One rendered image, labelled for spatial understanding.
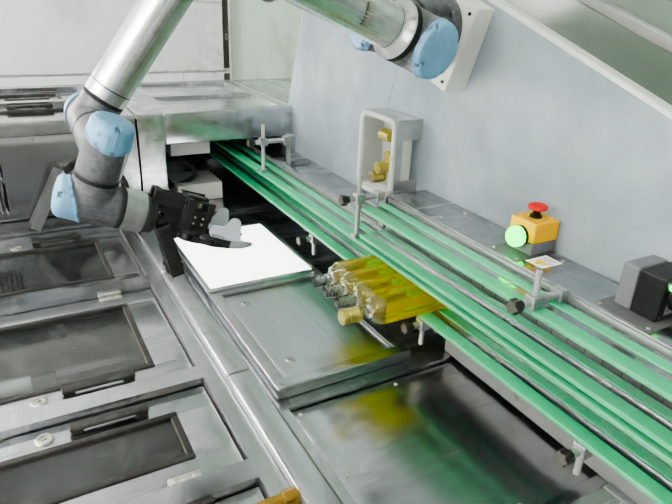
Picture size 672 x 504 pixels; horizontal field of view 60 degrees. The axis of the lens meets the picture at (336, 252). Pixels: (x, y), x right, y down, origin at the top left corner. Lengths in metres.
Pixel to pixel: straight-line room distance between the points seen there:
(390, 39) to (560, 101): 0.36
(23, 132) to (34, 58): 2.76
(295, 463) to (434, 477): 0.25
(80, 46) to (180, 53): 0.73
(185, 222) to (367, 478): 0.57
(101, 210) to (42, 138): 1.07
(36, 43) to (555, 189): 4.08
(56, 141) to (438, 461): 1.55
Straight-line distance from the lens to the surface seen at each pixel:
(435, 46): 1.20
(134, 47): 1.12
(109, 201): 1.07
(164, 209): 1.12
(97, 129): 1.02
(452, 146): 1.52
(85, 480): 1.19
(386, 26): 1.15
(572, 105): 1.26
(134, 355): 1.48
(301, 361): 1.34
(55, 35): 4.84
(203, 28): 5.04
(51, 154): 2.14
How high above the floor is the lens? 1.72
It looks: 27 degrees down
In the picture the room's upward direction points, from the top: 101 degrees counter-clockwise
